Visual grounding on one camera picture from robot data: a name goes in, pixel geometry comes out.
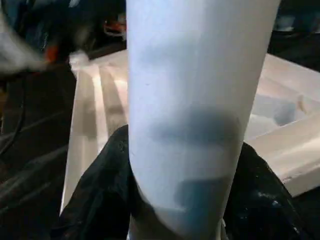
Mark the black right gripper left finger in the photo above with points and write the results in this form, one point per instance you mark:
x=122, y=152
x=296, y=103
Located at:
x=100, y=200

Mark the white plastic table leg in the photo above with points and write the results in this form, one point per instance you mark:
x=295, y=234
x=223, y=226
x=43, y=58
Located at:
x=187, y=75

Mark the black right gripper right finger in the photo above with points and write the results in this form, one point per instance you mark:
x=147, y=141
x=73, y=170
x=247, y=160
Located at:
x=262, y=207

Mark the white plastic table top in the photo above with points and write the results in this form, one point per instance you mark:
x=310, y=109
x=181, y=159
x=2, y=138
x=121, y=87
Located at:
x=287, y=140

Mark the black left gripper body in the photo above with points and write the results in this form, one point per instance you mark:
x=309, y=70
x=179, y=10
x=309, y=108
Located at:
x=62, y=42

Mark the black plastic mat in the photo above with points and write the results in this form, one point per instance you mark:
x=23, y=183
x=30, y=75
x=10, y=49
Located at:
x=32, y=150

